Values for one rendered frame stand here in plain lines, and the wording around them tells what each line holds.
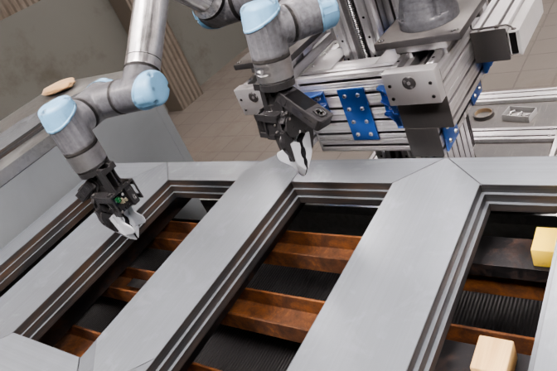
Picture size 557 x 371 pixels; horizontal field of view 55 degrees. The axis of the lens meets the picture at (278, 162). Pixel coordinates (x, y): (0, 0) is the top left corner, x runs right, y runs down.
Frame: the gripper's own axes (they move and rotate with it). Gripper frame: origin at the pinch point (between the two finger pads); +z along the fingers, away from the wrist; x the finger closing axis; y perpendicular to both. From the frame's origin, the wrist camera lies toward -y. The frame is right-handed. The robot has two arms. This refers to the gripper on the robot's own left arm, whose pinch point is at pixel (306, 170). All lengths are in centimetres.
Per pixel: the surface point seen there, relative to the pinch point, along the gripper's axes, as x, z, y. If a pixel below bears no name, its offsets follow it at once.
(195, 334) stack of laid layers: 34.3, 18.5, 5.8
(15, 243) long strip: 34, 20, 91
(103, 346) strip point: 46, 18, 20
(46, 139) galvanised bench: 8, -1, 103
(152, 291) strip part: 31.6, 15.5, 21.5
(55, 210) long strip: 19, 18, 92
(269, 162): -13.8, 8.8, 25.3
